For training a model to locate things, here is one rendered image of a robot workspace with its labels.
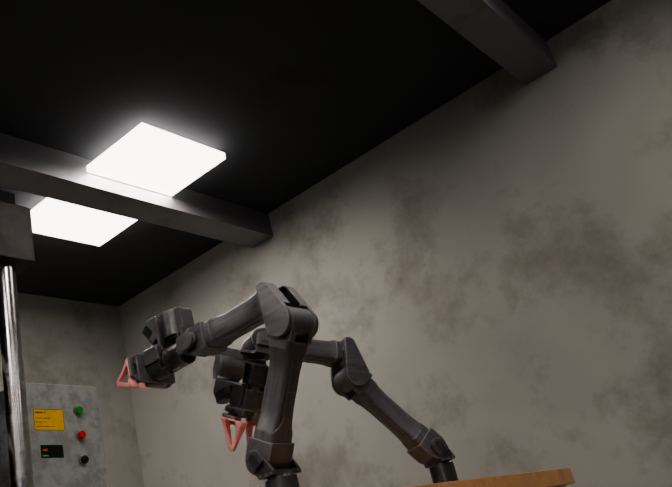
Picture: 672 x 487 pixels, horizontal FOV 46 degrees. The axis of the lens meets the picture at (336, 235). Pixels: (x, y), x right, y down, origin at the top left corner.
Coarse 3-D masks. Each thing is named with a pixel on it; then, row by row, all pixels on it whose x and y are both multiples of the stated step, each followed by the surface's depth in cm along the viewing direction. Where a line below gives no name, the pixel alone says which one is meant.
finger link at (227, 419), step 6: (222, 414) 182; (228, 414) 183; (234, 414) 183; (222, 420) 182; (228, 420) 181; (234, 420) 180; (228, 426) 182; (240, 426) 179; (228, 432) 182; (240, 432) 179; (228, 438) 182; (240, 438) 180; (228, 444) 182; (234, 444) 180; (234, 450) 181
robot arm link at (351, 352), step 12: (252, 336) 186; (252, 348) 187; (312, 348) 193; (324, 348) 194; (336, 348) 195; (348, 348) 195; (264, 360) 192; (312, 360) 193; (324, 360) 194; (336, 360) 194; (348, 360) 193; (360, 360) 195; (336, 372) 199; (348, 372) 192; (360, 372) 193; (360, 384) 191
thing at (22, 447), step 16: (0, 272) 242; (0, 288) 240; (16, 288) 243; (0, 304) 238; (16, 304) 240; (0, 320) 236; (16, 320) 237; (0, 336) 234; (16, 336) 235; (16, 352) 232; (16, 368) 230; (16, 384) 228; (16, 400) 226; (16, 416) 224; (16, 432) 222; (16, 448) 220; (16, 464) 218; (16, 480) 216; (32, 480) 219
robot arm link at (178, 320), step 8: (168, 312) 174; (176, 312) 173; (184, 312) 174; (168, 320) 173; (176, 320) 173; (184, 320) 172; (192, 320) 174; (168, 328) 173; (176, 328) 172; (184, 328) 171; (168, 336) 172; (184, 336) 166; (192, 336) 165; (176, 344) 168; (184, 344) 166; (192, 344) 165; (184, 352) 167
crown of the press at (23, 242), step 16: (0, 192) 252; (0, 208) 247; (16, 208) 252; (0, 224) 244; (16, 224) 249; (0, 240) 241; (16, 240) 246; (32, 240) 251; (0, 256) 239; (16, 256) 244; (32, 256) 249; (16, 272) 251
